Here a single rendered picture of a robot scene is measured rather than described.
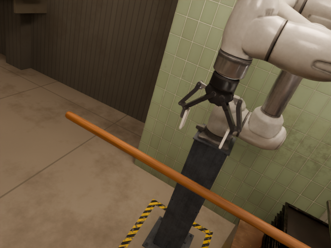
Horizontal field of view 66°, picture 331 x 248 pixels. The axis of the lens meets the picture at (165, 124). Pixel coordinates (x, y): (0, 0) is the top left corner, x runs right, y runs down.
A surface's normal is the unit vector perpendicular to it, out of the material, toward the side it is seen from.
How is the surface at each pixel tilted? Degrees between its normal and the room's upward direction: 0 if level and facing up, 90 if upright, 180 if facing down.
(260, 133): 95
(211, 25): 90
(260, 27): 81
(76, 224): 0
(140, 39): 90
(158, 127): 90
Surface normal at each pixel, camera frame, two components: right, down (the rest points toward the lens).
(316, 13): -0.57, 0.51
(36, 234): 0.26, -0.83
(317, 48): -0.27, 0.06
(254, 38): -0.40, 0.40
